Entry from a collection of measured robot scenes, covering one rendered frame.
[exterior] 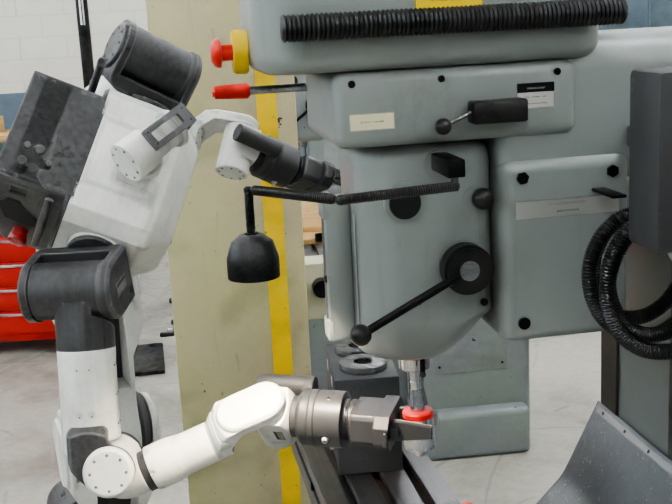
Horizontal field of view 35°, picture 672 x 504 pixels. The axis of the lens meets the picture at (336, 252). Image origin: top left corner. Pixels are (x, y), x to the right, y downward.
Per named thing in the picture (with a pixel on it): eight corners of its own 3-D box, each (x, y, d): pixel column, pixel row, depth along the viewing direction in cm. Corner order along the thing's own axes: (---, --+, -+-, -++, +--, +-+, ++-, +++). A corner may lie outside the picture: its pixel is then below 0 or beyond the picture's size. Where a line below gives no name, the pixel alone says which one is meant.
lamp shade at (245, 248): (217, 278, 146) (213, 234, 144) (255, 267, 151) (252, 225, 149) (252, 285, 141) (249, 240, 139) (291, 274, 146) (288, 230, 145)
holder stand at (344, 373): (338, 476, 198) (333, 374, 193) (329, 431, 219) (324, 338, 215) (403, 470, 199) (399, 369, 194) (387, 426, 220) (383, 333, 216)
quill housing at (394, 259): (369, 376, 148) (358, 148, 141) (341, 334, 168) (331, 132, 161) (499, 362, 151) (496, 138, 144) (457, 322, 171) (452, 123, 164)
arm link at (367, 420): (386, 409, 156) (308, 404, 159) (387, 470, 158) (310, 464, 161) (402, 380, 168) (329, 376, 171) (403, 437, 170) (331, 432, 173)
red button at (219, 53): (212, 69, 143) (210, 38, 143) (210, 67, 147) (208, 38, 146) (236, 67, 144) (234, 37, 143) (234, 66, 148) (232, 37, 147)
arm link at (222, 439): (288, 407, 162) (207, 443, 161) (302, 431, 169) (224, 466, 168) (275, 373, 165) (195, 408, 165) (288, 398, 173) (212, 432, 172)
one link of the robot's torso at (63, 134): (-37, 281, 186) (-22, 198, 156) (27, 123, 202) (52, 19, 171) (125, 334, 194) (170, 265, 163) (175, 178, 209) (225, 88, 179)
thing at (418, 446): (403, 452, 161) (400, 421, 160) (406, 440, 166) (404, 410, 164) (434, 452, 160) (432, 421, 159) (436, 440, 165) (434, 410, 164)
